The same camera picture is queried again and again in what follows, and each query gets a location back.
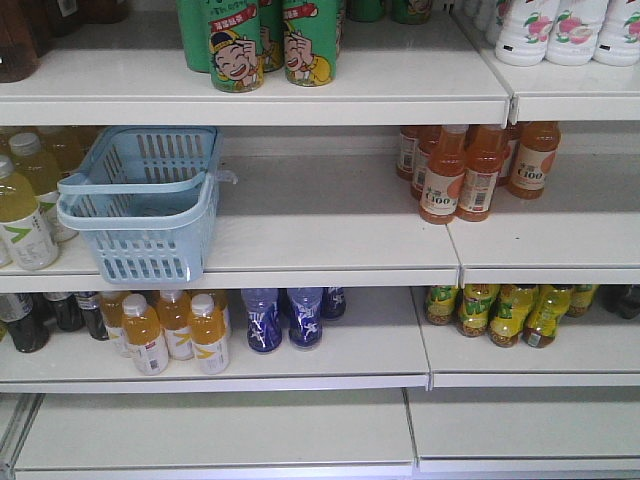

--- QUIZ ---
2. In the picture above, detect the light blue plastic basket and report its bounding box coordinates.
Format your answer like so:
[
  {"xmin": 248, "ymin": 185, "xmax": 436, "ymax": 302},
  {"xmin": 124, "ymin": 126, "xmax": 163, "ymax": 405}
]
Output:
[{"xmin": 57, "ymin": 126, "xmax": 222, "ymax": 284}]

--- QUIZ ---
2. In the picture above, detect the blue sports drink bottle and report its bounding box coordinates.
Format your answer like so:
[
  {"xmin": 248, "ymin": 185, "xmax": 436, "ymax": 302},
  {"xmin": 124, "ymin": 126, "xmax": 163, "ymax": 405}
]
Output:
[
  {"xmin": 287, "ymin": 287, "xmax": 323, "ymax": 348},
  {"xmin": 241, "ymin": 288, "xmax": 282, "ymax": 353},
  {"xmin": 321, "ymin": 287, "xmax": 346, "ymax": 320}
]

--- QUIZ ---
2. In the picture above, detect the white store shelving unit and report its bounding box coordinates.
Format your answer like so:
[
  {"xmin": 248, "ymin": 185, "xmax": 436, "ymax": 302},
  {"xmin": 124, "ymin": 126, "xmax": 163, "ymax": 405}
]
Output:
[{"xmin": 1, "ymin": 1, "xmax": 639, "ymax": 479}]

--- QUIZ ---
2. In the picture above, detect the orange C100 juice bottle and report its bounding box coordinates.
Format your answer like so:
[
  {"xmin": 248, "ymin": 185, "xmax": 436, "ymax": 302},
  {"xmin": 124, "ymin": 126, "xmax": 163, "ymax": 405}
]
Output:
[
  {"xmin": 455, "ymin": 124, "xmax": 506, "ymax": 222},
  {"xmin": 507, "ymin": 121, "xmax": 561, "ymax": 200},
  {"xmin": 419, "ymin": 124, "xmax": 469, "ymax": 225}
]

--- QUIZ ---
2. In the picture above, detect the yellow lemon tea bottle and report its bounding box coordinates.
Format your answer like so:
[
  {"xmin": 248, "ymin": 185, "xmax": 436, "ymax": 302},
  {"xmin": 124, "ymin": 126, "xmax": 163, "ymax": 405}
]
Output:
[
  {"xmin": 458, "ymin": 284, "xmax": 500, "ymax": 337},
  {"xmin": 522, "ymin": 284, "xmax": 574, "ymax": 348},
  {"xmin": 489, "ymin": 284, "xmax": 539, "ymax": 348},
  {"xmin": 566, "ymin": 284, "xmax": 599, "ymax": 318},
  {"xmin": 425, "ymin": 285, "xmax": 459, "ymax": 325}
]

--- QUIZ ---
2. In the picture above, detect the orange vitamin drink bottle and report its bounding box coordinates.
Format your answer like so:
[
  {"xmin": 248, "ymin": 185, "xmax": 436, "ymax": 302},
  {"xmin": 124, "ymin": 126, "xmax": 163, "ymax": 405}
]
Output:
[
  {"xmin": 122, "ymin": 294, "xmax": 169, "ymax": 375},
  {"xmin": 156, "ymin": 290, "xmax": 194, "ymax": 361},
  {"xmin": 99, "ymin": 290, "xmax": 130, "ymax": 358},
  {"xmin": 188, "ymin": 294, "xmax": 230, "ymax": 375}
]

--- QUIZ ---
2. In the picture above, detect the green cartoon tea bottle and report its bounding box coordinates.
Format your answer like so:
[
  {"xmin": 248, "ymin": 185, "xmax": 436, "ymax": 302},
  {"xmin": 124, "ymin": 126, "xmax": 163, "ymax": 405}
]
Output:
[
  {"xmin": 283, "ymin": 0, "xmax": 338, "ymax": 87},
  {"xmin": 201, "ymin": 0, "xmax": 264, "ymax": 93}
]

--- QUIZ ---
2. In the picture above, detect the dark tea bottle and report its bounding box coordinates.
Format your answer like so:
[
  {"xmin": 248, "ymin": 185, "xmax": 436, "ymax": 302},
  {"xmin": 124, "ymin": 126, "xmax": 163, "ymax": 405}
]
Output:
[
  {"xmin": 74, "ymin": 291, "xmax": 109, "ymax": 341},
  {"xmin": 1, "ymin": 293, "xmax": 49, "ymax": 353},
  {"xmin": 44, "ymin": 292, "xmax": 84, "ymax": 332}
]

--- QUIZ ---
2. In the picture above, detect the white peach drink bottle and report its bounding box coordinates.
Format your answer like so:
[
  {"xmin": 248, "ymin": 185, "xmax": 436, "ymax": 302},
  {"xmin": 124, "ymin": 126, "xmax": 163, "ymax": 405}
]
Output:
[
  {"xmin": 593, "ymin": 0, "xmax": 639, "ymax": 67},
  {"xmin": 495, "ymin": 0, "xmax": 560, "ymax": 67},
  {"xmin": 545, "ymin": 0, "xmax": 608, "ymax": 66}
]

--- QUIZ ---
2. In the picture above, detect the pale yellow drink bottle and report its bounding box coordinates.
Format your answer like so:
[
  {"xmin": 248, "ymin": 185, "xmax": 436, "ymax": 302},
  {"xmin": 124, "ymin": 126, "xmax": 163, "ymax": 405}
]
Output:
[
  {"xmin": 1, "ymin": 155, "xmax": 59, "ymax": 271},
  {"xmin": 9, "ymin": 132, "xmax": 77, "ymax": 242}
]

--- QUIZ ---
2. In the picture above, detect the black cola plastic bottle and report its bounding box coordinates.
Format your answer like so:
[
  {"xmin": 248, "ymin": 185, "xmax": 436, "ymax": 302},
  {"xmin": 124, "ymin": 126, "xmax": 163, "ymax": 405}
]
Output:
[{"xmin": 598, "ymin": 284, "xmax": 639, "ymax": 319}]

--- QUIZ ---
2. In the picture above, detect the brown tea bottle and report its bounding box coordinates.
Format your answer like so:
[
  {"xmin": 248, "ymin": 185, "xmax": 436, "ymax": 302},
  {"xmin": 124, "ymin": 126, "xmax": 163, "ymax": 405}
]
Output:
[{"xmin": 1, "ymin": 1, "xmax": 39, "ymax": 83}]

